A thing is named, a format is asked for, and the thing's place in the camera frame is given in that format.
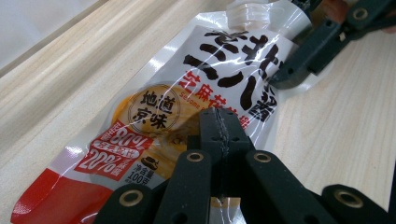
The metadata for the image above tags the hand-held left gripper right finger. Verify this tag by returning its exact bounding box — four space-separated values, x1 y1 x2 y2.
215 107 337 224

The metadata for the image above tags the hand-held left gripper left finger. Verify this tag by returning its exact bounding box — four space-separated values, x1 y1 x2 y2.
153 106 224 224

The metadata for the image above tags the white spouted sauce pouch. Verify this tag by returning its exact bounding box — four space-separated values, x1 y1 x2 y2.
10 0 314 224

